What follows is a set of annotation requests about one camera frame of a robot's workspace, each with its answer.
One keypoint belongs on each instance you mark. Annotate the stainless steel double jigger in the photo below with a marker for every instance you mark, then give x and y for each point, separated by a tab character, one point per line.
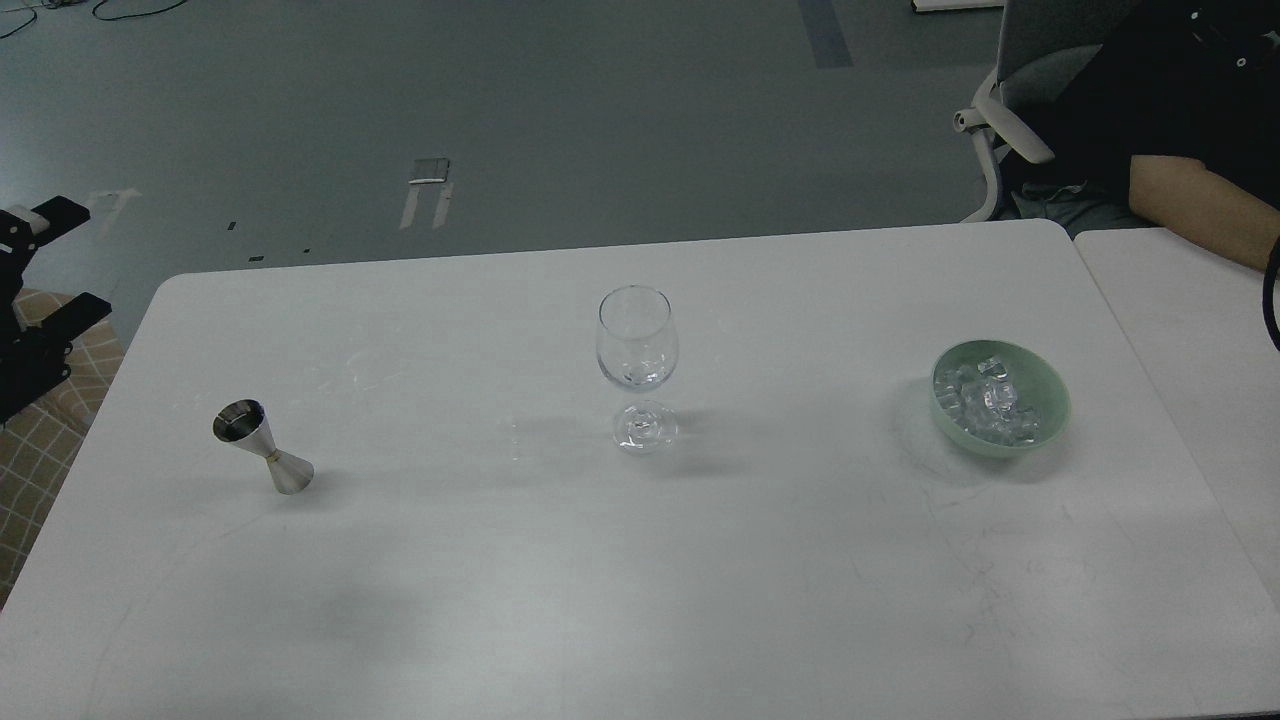
244	424

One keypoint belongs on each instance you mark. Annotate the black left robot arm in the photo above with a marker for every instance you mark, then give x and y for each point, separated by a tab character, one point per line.
35	344

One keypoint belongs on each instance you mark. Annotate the person's bare forearm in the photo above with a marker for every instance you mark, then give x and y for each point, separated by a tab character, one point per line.
1186	197

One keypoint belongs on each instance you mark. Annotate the clear wine glass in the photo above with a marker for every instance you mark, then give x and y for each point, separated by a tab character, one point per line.
636	349

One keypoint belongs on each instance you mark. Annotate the clear ice cubes pile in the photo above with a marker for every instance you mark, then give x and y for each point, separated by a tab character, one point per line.
983	400

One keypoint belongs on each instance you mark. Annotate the green bowl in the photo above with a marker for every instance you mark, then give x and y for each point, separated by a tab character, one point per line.
1039	385

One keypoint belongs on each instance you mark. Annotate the white office chair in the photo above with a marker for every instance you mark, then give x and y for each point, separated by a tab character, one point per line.
1042	46

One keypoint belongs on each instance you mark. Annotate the white adjacent table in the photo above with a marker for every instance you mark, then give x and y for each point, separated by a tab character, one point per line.
1196	324

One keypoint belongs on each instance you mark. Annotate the person in black shirt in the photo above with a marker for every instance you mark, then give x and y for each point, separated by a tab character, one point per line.
1194	79

